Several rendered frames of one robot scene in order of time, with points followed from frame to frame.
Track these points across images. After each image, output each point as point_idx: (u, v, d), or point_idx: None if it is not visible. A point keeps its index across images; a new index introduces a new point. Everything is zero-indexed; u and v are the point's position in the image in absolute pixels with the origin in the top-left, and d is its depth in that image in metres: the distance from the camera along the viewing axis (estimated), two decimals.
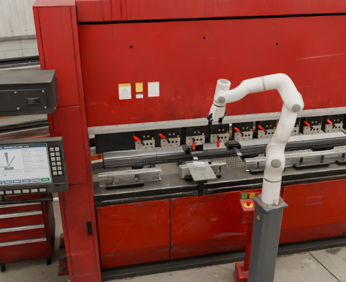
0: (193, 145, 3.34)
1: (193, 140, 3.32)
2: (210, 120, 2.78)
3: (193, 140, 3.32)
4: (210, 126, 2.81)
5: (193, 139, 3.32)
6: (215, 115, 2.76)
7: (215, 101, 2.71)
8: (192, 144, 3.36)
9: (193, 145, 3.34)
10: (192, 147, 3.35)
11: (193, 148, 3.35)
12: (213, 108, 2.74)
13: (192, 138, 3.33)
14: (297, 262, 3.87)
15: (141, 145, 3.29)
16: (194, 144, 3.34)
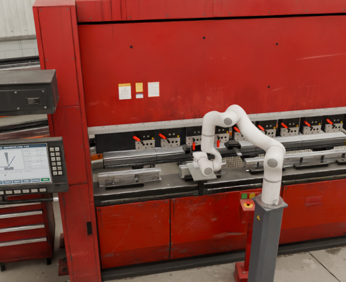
0: (193, 145, 3.34)
1: (193, 140, 3.32)
2: None
3: (193, 140, 3.32)
4: None
5: (193, 139, 3.32)
6: (204, 153, 3.19)
7: None
8: (192, 144, 3.36)
9: (193, 145, 3.34)
10: (192, 147, 3.35)
11: (193, 148, 3.35)
12: None
13: (192, 138, 3.33)
14: (297, 262, 3.87)
15: (141, 145, 3.29)
16: (194, 144, 3.34)
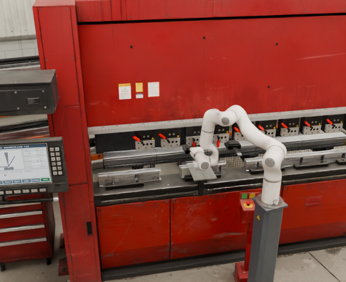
0: (193, 145, 3.34)
1: (193, 140, 3.32)
2: (198, 146, 3.32)
3: (193, 140, 3.32)
4: (195, 144, 3.36)
5: (193, 139, 3.32)
6: (201, 148, 3.27)
7: None
8: (192, 144, 3.36)
9: (193, 145, 3.34)
10: None
11: None
12: None
13: (192, 138, 3.33)
14: (297, 262, 3.87)
15: (141, 145, 3.29)
16: (194, 144, 3.34)
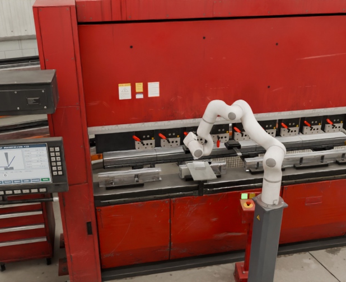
0: None
1: None
2: None
3: None
4: None
5: None
6: None
7: None
8: None
9: None
10: (186, 133, 3.29)
11: (185, 134, 3.28)
12: None
13: None
14: (297, 262, 3.87)
15: (141, 145, 3.29)
16: None
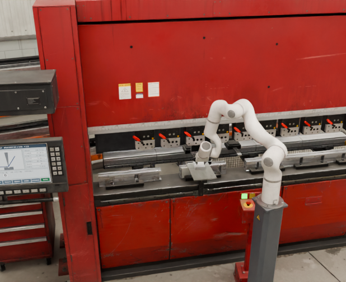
0: (188, 135, 3.29)
1: (193, 138, 3.31)
2: (195, 161, 3.32)
3: (193, 138, 3.31)
4: (196, 163, 3.37)
5: (194, 137, 3.31)
6: (197, 160, 3.27)
7: (197, 153, 3.19)
8: (188, 133, 3.31)
9: (188, 134, 3.29)
10: (187, 132, 3.29)
11: (186, 133, 3.28)
12: (196, 155, 3.24)
13: (193, 137, 3.33)
14: (297, 262, 3.87)
15: (141, 145, 3.29)
16: (189, 136, 3.30)
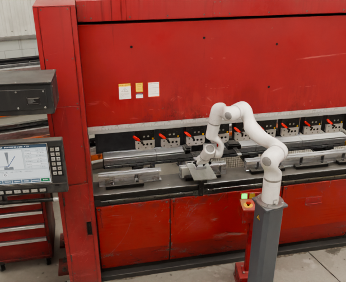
0: (188, 135, 3.29)
1: (193, 138, 3.31)
2: (196, 164, 3.37)
3: (193, 138, 3.31)
4: (196, 166, 3.42)
5: (194, 137, 3.31)
6: (199, 163, 3.32)
7: (200, 156, 3.24)
8: (188, 133, 3.31)
9: (188, 134, 3.29)
10: (187, 132, 3.29)
11: (186, 133, 3.28)
12: (197, 159, 3.29)
13: (193, 137, 3.33)
14: (297, 262, 3.87)
15: (141, 145, 3.29)
16: (189, 136, 3.30)
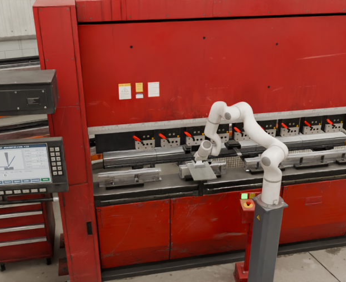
0: (188, 135, 3.29)
1: (193, 138, 3.31)
2: (194, 160, 3.40)
3: (193, 138, 3.31)
4: (195, 163, 3.45)
5: (194, 137, 3.31)
6: (197, 159, 3.35)
7: (197, 153, 3.27)
8: (188, 133, 3.31)
9: (188, 134, 3.29)
10: (187, 132, 3.29)
11: (186, 133, 3.28)
12: (196, 155, 3.32)
13: (193, 137, 3.33)
14: (297, 262, 3.87)
15: (141, 145, 3.29)
16: (189, 136, 3.30)
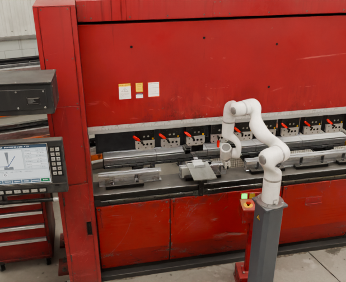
0: (188, 135, 3.29)
1: (193, 138, 3.31)
2: None
3: (193, 138, 3.31)
4: (223, 166, 3.48)
5: (194, 137, 3.31)
6: (220, 159, 3.41)
7: None
8: (188, 133, 3.31)
9: (188, 134, 3.29)
10: (187, 132, 3.29)
11: (186, 133, 3.28)
12: None
13: (193, 137, 3.33)
14: (297, 262, 3.87)
15: (141, 145, 3.29)
16: (189, 136, 3.30)
